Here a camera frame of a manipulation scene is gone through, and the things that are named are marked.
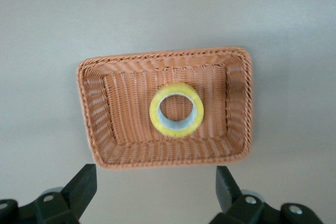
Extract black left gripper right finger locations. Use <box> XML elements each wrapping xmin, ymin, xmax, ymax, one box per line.
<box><xmin>212</xmin><ymin>166</ymin><xmax>279</xmax><ymax>224</ymax></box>

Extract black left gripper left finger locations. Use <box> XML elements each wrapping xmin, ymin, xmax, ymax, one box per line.
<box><xmin>20</xmin><ymin>163</ymin><xmax>98</xmax><ymax>224</ymax></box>

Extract yellow clear tape roll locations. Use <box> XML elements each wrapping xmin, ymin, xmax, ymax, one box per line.
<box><xmin>149</xmin><ymin>82</ymin><xmax>205</xmax><ymax>138</ymax></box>

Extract brown wicker basket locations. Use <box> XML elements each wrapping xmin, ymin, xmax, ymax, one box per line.
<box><xmin>76</xmin><ymin>46</ymin><xmax>253</xmax><ymax>172</ymax></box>

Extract brown table cover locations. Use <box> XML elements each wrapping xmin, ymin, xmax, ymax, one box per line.
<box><xmin>0</xmin><ymin>0</ymin><xmax>336</xmax><ymax>224</ymax></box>

